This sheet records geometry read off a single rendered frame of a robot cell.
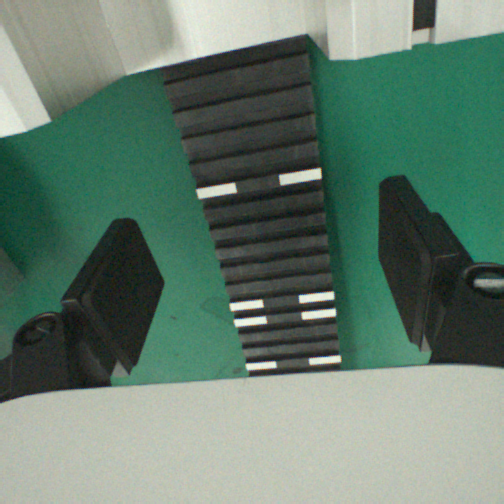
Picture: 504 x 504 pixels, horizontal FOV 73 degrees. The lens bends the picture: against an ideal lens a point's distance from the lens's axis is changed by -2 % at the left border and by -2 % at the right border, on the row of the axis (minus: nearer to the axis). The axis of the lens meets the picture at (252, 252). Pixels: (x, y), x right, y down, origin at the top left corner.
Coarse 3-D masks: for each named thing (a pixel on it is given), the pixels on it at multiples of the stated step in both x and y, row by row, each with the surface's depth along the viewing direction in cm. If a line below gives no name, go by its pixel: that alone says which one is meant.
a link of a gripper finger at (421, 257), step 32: (384, 192) 10; (416, 192) 9; (384, 224) 10; (416, 224) 8; (384, 256) 11; (416, 256) 8; (448, 256) 7; (416, 288) 8; (448, 288) 7; (416, 320) 8
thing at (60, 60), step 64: (0, 0) 5; (64, 0) 6; (128, 0) 8; (192, 0) 8; (256, 0) 8; (320, 0) 5; (384, 0) 4; (448, 0) 4; (0, 64) 5; (64, 64) 6; (128, 64) 8; (0, 128) 5
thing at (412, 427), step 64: (192, 384) 5; (256, 384) 5; (320, 384) 5; (384, 384) 5; (448, 384) 5; (0, 448) 5; (64, 448) 5; (128, 448) 5; (192, 448) 4; (256, 448) 4; (320, 448) 4; (384, 448) 4; (448, 448) 4
